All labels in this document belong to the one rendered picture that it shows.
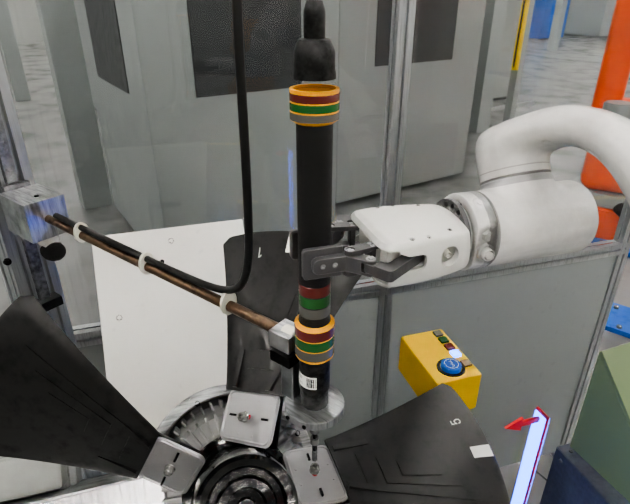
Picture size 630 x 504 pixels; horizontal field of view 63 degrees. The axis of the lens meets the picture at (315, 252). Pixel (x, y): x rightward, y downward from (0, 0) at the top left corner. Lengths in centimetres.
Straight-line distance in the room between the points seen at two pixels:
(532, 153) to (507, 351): 135
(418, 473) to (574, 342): 140
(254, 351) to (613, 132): 48
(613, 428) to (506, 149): 65
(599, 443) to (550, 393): 105
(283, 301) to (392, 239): 25
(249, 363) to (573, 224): 42
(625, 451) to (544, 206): 62
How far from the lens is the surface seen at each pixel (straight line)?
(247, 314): 62
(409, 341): 113
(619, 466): 113
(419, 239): 50
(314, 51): 44
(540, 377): 208
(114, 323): 92
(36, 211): 98
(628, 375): 109
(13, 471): 87
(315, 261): 48
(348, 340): 154
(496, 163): 60
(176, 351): 91
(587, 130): 55
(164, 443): 66
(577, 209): 62
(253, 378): 69
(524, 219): 57
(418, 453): 76
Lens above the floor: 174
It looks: 27 degrees down
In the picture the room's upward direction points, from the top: straight up
